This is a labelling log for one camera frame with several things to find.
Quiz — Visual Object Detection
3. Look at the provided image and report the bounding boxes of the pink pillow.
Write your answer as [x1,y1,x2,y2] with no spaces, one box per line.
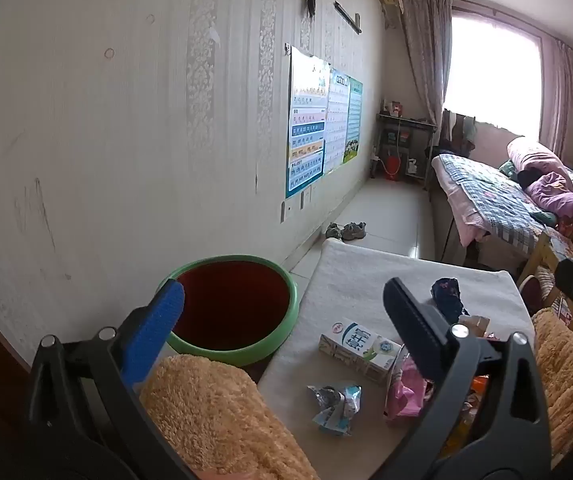
[507,136,573,191]

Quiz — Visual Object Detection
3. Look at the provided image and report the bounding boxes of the window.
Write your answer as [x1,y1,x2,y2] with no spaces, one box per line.
[443,7,547,138]

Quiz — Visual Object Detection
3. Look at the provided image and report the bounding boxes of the black wall rack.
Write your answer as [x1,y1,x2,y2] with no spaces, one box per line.
[333,1,363,35]

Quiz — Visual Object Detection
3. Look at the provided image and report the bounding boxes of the green-rimmed red trash bin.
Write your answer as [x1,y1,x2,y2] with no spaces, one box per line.
[156,255,303,367]

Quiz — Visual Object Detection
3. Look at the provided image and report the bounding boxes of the bed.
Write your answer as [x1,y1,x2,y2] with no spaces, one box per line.
[431,152,573,271]

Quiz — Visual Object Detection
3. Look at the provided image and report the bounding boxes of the white chart wall poster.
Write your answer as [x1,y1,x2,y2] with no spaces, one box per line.
[322,67,352,175]

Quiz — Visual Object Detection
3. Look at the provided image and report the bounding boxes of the white milk carton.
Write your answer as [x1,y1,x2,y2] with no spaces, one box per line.
[319,317,403,387]

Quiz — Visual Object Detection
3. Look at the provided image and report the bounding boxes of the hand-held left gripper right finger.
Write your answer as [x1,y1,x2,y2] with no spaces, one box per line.
[383,276,552,480]

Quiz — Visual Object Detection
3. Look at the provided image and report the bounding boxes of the patchwork quilt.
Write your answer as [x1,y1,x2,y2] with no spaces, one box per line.
[439,154,567,251]

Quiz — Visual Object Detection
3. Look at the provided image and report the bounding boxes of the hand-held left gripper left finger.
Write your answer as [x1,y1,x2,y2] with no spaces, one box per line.
[26,277,197,480]

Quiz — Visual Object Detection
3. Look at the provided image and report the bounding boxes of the hanging clothes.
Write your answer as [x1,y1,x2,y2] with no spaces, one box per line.
[441,110,479,156]

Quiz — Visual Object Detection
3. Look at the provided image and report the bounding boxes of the pink plastic wrapper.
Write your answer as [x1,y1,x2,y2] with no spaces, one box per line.
[383,345,434,423]

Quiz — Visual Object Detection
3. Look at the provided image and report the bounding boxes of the white fleece mat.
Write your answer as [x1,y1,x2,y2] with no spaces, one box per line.
[256,237,537,480]

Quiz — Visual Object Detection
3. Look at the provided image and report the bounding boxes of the purple blanket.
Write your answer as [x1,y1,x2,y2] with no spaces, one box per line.
[523,170,573,246]

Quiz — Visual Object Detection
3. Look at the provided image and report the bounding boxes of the pink bedsheet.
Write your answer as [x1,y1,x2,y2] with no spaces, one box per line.
[446,180,492,247]

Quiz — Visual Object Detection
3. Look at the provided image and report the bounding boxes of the green wall poster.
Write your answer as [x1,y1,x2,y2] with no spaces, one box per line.
[342,76,363,163]

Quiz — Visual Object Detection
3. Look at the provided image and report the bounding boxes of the orange fluffy blanket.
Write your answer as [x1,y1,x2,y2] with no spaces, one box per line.
[139,307,573,480]

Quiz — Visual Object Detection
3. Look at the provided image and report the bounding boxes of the large blue wall poster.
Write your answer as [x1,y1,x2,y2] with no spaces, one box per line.
[285,45,330,200]

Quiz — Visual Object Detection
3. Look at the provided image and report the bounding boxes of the blue silver wrapper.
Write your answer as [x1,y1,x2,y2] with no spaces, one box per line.
[307,384,363,437]

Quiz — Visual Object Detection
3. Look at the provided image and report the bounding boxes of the pink curtain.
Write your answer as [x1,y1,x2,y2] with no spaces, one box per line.
[539,30,573,161]
[401,0,453,126]

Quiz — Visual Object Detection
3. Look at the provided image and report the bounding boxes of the dark blue snack wrapper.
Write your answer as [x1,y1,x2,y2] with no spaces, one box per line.
[431,277,463,323]

